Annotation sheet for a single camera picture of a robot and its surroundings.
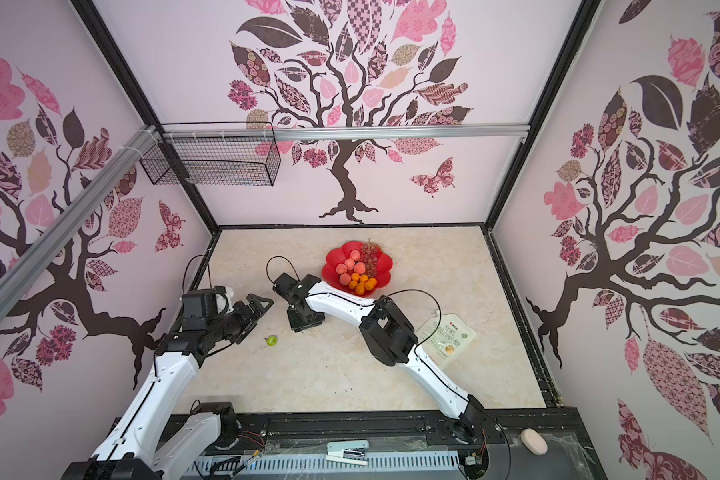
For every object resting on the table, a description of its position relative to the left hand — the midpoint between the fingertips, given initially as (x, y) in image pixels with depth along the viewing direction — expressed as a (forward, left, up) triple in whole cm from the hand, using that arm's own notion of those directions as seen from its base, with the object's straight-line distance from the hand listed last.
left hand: (267, 315), depth 80 cm
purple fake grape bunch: (+29, -29, -10) cm, 42 cm away
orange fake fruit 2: (+21, -24, -12) cm, 34 cm away
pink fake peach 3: (+20, -20, -10) cm, 30 cm away
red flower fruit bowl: (+30, -16, -11) cm, 36 cm away
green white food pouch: (-3, -52, -12) cm, 53 cm away
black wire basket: (+48, +13, +20) cm, 53 cm away
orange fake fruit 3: (+20, -27, -11) cm, 35 cm away
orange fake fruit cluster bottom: (+17, -23, -10) cm, 31 cm away
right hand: (+4, -7, -13) cm, 15 cm away
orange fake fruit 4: (+14, -25, -10) cm, 31 cm away
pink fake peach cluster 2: (+24, -25, -10) cm, 36 cm away
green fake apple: (-2, +1, -12) cm, 12 cm away
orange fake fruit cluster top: (+19, -30, -10) cm, 37 cm away
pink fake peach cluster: (+24, -19, -10) cm, 32 cm away
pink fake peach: (+29, -23, -10) cm, 39 cm away
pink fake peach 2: (+25, -21, -9) cm, 34 cm away
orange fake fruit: (+16, -28, -9) cm, 34 cm away
